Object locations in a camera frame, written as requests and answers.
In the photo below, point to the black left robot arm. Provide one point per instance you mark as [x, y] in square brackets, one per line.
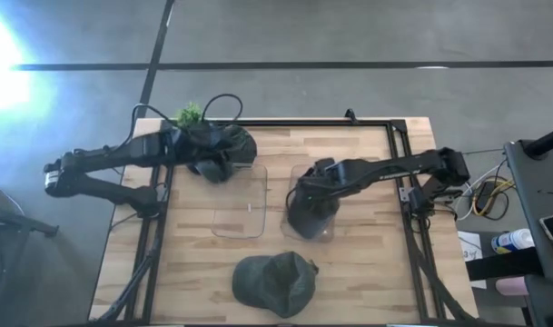
[103, 156]

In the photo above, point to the black side cart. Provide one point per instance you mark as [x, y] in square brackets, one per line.
[535, 181]

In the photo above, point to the white paper sheet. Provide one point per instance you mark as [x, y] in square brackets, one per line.
[471, 254]

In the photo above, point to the black flat bar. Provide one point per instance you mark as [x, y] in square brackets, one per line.
[503, 265]

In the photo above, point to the small green plant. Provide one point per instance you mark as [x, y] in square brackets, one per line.
[188, 114]

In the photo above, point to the black aluminium table frame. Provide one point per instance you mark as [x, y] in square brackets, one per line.
[303, 123]

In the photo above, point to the white spray bottle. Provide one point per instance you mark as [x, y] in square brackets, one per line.
[512, 241]

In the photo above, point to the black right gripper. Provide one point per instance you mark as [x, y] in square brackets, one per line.
[319, 186]

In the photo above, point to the dark green cap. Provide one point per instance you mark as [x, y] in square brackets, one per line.
[237, 143]
[276, 284]
[310, 220]

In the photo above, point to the black round pole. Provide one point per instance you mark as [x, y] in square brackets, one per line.
[546, 143]

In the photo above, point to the grey metal bracket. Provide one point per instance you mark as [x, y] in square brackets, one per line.
[405, 194]

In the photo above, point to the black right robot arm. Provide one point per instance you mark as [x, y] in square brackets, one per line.
[394, 170]

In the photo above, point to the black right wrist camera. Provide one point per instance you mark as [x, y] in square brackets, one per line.
[325, 167]

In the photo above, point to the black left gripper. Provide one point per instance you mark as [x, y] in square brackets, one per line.
[187, 145]

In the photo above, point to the clear plastic bin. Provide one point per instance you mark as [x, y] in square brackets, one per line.
[296, 171]
[239, 213]

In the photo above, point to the pink object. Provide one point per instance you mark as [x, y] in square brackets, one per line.
[511, 286]

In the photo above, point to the black power adapter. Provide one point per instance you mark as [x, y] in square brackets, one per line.
[485, 195]

